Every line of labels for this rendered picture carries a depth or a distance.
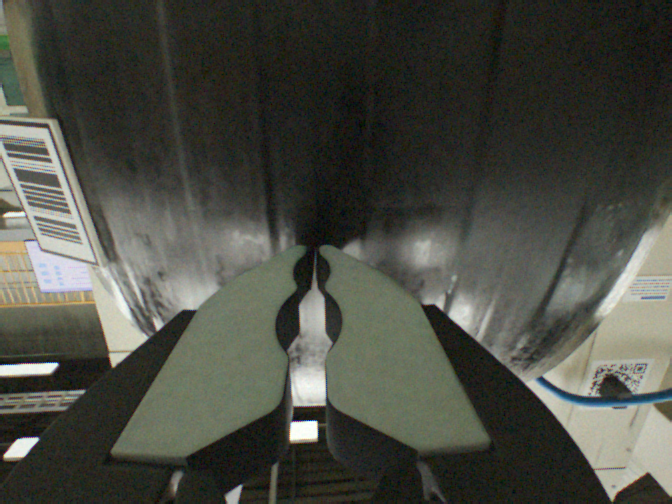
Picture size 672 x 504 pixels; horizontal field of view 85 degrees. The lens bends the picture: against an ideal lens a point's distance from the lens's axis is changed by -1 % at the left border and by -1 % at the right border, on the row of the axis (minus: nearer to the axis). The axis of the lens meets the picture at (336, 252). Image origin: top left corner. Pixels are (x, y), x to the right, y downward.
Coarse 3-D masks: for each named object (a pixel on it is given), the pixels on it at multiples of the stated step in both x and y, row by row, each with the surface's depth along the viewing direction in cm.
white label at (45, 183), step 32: (0, 128) 14; (32, 128) 13; (32, 160) 14; (64, 160) 13; (32, 192) 15; (64, 192) 14; (32, 224) 16; (64, 224) 15; (64, 256) 16; (96, 256) 15
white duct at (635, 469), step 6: (630, 462) 91; (636, 462) 90; (630, 468) 91; (636, 468) 90; (642, 468) 90; (624, 474) 91; (630, 474) 91; (636, 474) 91; (642, 474) 91; (624, 480) 92; (630, 480) 92; (624, 486) 93
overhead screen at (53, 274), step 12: (24, 240) 339; (36, 252) 344; (36, 264) 348; (48, 264) 349; (60, 264) 350; (72, 264) 351; (84, 264) 352; (36, 276) 352; (48, 276) 353; (60, 276) 354; (72, 276) 355; (84, 276) 356; (48, 288) 358; (60, 288) 359; (72, 288) 360; (84, 288) 360
